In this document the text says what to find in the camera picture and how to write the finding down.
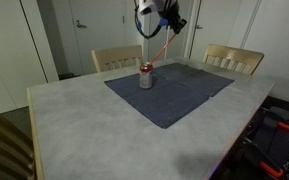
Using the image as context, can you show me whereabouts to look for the white double closet doors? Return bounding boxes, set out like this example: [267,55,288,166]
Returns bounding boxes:
[148,0,194,63]

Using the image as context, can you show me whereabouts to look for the white room door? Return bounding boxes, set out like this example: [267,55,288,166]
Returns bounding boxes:
[189,0,243,63]
[68,0,125,76]

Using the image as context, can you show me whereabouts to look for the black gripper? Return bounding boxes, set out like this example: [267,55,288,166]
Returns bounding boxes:
[159,0,188,35]

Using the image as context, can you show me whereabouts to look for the red drinking straw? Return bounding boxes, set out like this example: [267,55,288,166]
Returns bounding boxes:
[149,32,178,66]

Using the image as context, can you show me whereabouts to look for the dark blue cloth mat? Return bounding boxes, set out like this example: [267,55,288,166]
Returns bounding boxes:
[104,70,210,130]
[153,62,235,98]

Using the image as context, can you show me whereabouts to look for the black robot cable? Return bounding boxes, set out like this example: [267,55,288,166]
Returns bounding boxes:
[133,0,167,40]

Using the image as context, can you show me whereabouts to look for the light wooden slat-back chair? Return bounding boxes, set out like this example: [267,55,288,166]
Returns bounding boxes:
[0,100,37,180]
[202,44,265,76]
[90,44,144,74]

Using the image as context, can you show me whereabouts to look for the black clamp with orange handle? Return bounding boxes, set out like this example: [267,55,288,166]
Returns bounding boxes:
[262,116,289,132]
[242,136,285,179]

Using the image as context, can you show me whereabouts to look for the red and silver soda can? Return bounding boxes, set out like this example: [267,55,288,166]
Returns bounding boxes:
[138,62,155,90]

